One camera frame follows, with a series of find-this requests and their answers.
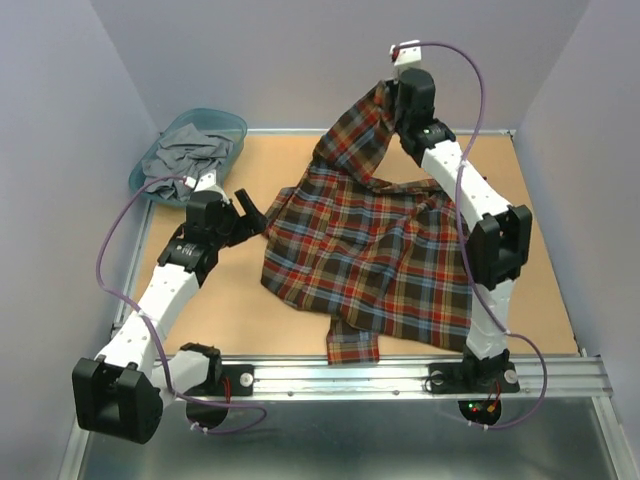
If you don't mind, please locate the grey long sleeve shirt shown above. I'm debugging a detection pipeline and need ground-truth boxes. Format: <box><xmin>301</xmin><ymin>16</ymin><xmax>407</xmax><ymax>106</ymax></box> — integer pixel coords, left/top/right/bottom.
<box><xmin>141</xmin><ymin>123</ymin><xmax>235</xmax><ymax>202</ymax></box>

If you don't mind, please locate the teal plastic basket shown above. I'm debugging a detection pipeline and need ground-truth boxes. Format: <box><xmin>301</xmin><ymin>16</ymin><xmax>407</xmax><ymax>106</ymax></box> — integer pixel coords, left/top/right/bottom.
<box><xmin>128</xmin><ymin>108</ymin><xmax>247</xmax><ymax>208</ymax></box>

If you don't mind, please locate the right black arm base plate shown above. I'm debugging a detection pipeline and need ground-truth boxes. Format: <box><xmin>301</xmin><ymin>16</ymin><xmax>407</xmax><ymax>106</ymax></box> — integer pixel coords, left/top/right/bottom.
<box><xmin>427</xmin><ymin>362</ymin><xmax>520</xmax><ymax>395</ymax></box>

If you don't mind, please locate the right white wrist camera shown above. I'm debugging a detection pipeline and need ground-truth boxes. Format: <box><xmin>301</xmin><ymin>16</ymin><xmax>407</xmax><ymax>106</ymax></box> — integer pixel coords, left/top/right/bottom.
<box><xmin>389</xmin><ymin>40</ymin><xmax>422</xmax><ymax>80</ymax></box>

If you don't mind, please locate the plaid long sleeve shirt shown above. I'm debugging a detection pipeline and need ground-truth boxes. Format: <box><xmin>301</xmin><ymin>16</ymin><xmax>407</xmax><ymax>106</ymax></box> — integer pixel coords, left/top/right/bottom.
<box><xmin>261</xmin><ymin>81</ymin><xmax>472</xmax><ymax>364</ymax></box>

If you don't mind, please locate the aluminium front rail frame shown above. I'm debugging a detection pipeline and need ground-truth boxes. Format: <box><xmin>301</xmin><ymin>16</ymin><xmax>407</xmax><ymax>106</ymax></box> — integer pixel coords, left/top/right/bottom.
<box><xmin>57</xmin><ymin>199</ymin><xmax>626</xmax><ymax>480</ymax></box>

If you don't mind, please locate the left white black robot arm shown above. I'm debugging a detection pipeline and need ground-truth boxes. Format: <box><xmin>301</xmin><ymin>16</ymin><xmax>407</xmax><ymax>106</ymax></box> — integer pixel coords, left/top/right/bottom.
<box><xmin>72</xmin><ymin>185</ymin><xmax>266</xmax><ymax>444</ymax></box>

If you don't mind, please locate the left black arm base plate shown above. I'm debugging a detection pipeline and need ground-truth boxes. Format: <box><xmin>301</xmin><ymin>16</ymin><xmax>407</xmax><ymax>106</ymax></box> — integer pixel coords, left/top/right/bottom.
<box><xmin>171</xmin><ymin>364</ymin><xmax>255</xmax><ymax>398</ymax></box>

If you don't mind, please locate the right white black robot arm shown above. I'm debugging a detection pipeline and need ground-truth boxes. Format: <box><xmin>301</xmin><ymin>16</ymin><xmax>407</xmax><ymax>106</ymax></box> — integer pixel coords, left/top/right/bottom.
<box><xmin>396</xmin><ymin>68</ymin><xmax>533</xmax><ymax>394</ymax></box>

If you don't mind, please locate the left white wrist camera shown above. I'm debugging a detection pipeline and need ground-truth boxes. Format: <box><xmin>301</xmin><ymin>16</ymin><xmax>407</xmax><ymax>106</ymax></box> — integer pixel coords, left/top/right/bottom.
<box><xmin>183</xmin><ymin>171</ymin><xmax>224</xmax><ymax>193</ymax></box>

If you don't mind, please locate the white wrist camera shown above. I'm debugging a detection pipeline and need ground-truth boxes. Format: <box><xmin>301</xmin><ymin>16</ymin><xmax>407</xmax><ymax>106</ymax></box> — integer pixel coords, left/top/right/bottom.
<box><xmin>183</xmin><ymin>171</ymin><xmax>224</xmax><ymax>193</ymax></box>
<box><xmin>389</xmin><ymin>40</ymin><xmax>422</xmax><ymax>80</ymax></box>

